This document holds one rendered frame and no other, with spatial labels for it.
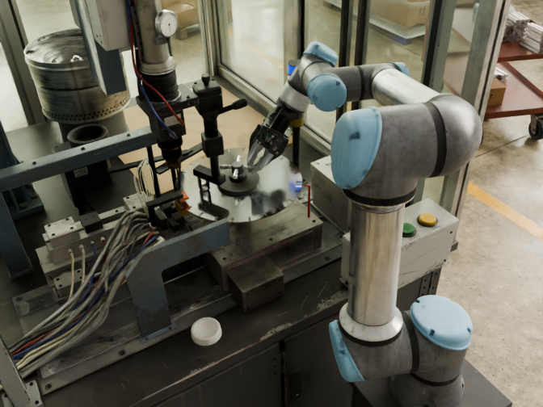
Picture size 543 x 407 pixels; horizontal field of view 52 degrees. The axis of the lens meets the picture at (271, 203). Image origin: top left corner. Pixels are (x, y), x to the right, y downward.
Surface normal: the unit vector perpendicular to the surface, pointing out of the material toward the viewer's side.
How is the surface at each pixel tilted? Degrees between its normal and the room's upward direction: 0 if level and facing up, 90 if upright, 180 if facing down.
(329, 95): 88
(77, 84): 90
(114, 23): 90
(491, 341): 0
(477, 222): 0
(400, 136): 48
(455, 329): 8
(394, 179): 83
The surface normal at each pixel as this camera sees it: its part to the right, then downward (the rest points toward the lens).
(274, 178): -0.03, -0.79
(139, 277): 0.52, 0.51
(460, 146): 0.39, 0.32
